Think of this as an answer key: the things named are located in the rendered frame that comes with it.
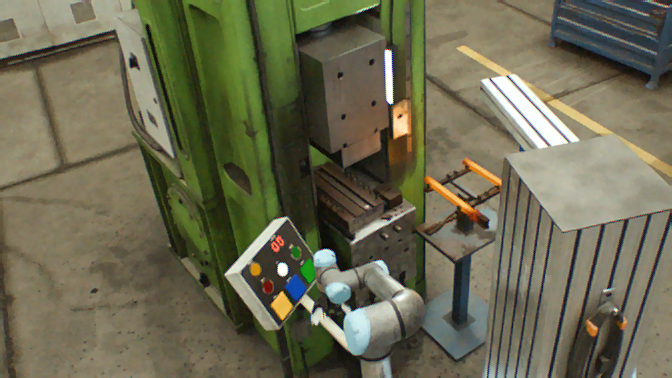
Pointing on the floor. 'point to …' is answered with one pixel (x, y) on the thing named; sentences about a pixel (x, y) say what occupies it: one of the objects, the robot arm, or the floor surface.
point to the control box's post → (284, 353)
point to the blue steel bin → (619, 31)
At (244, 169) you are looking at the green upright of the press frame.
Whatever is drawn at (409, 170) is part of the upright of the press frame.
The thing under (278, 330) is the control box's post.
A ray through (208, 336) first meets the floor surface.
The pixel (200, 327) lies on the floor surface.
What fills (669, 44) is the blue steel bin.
